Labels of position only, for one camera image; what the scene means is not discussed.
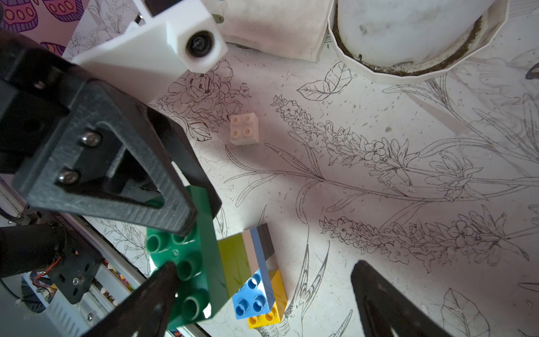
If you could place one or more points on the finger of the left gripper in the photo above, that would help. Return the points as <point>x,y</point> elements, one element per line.
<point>179,149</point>

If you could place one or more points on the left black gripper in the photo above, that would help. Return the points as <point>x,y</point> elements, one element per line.
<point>76,145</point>

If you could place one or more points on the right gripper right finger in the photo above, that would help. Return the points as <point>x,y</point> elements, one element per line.
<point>384,311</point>

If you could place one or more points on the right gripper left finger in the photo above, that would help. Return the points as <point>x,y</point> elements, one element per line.
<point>147,311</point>

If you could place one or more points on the dark green lego brick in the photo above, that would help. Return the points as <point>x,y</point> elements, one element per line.
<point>202,289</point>

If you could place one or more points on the lime lego brick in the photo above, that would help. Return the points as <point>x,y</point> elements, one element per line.
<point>235,263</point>

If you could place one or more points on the blue lego brick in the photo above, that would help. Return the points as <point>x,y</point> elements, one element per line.
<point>256,297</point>

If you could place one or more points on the black lego brick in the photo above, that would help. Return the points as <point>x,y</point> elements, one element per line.
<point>266,241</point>

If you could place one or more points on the white lego brick upper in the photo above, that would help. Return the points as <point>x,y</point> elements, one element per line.
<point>244,129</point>

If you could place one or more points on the white lego brick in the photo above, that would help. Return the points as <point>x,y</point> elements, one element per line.
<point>254,251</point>
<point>244,129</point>

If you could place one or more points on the white lego brick lower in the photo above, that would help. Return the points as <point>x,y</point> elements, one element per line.
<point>254,251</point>

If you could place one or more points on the beige gardening glove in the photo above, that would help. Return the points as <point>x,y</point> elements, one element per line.
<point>290,29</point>

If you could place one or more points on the potted green plant white pot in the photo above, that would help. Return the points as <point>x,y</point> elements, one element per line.
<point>407,42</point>

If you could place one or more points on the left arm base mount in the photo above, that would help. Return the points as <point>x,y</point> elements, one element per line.
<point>78,267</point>

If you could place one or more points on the left wrist camera white housing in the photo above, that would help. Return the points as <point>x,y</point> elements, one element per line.
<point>172,37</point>

